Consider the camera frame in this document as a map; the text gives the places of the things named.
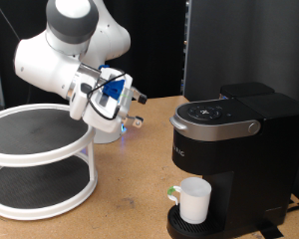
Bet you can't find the black camera cable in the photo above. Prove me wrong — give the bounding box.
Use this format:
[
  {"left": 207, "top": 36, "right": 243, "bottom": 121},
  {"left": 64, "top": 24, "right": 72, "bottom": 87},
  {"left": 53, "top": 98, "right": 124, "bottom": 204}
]
[{"left": 87, "top": 71, "right": 127, "bottom": 121}]

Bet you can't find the black power cord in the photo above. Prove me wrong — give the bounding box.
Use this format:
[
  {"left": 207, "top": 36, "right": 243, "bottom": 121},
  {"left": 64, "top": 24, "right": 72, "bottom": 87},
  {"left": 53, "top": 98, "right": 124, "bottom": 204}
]
[{"left": 285, "top": 201, "right": 299, "bottom": 214}]

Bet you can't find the clear water tank black lid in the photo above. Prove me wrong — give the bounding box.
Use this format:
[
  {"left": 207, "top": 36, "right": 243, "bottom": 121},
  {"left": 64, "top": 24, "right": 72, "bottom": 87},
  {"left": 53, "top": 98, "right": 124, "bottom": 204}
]
[{"left": 219, "top": 82, "right": 275, "bottom": 100}]

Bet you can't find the metal rack upright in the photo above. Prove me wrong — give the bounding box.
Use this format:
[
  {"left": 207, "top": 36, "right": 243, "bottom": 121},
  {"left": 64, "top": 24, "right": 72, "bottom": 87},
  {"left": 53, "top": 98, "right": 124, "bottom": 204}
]
[{"left": 180, "top": 0, "right": 191, "bottom": 96}]

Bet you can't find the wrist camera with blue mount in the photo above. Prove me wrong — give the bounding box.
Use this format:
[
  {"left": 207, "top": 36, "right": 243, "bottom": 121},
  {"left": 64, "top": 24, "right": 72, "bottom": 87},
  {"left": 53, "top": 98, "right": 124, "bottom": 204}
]
[{"left": 98, "top": 64, "right": 128, "bottom": 108}]

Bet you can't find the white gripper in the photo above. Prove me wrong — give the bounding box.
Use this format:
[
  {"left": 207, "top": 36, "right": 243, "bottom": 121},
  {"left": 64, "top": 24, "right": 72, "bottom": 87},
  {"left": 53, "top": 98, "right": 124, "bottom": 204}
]
[{"left": 81, "top": 68, "right": 149, "bottom": 134}]

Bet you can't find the white two-tier turntable shelf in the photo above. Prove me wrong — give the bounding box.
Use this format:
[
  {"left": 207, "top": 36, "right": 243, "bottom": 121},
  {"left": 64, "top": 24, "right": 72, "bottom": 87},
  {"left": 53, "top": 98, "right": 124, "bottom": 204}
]
[{"left": 0, "top": 103, "right": 99, "bottom": 222}]

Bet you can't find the black tape strip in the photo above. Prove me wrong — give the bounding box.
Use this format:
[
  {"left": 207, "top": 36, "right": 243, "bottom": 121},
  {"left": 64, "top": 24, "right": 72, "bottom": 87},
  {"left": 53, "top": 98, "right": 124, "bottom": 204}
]
[{"left": 255, "top": 221, "right": 285, "bottom": 239}]

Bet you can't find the black Keurig coffee machine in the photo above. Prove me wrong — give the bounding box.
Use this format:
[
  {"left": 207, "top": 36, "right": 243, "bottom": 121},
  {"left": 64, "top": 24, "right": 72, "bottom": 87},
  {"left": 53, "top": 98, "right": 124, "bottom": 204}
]
[{"left": 165, "top": 92, "right": 299, "bottom": 239}]

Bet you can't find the thin black hanging cable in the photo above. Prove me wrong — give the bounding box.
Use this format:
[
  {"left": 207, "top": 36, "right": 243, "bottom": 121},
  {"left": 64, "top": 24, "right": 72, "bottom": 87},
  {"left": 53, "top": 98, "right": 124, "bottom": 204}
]
[{"left": 0, "top": 0, "right": 23, "bottom": 43}]

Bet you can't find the white mug green-marked handle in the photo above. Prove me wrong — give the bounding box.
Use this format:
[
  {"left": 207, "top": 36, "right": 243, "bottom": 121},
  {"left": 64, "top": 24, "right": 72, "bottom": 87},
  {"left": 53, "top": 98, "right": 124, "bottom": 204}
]
[{"left": 166, "top": 176, "right": 213, "bottom": 225}]

